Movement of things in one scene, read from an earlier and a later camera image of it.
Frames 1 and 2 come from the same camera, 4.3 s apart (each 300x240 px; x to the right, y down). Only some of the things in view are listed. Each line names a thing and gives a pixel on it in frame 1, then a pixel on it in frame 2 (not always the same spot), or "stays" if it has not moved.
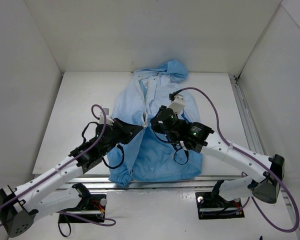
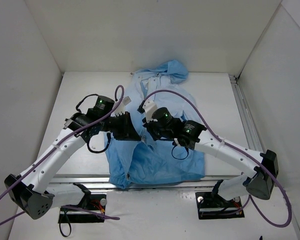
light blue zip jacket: (145, 154) stays
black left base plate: (92, 208) stays
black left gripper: (126, 131) to (125, 125)
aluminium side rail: (253, 141) stays
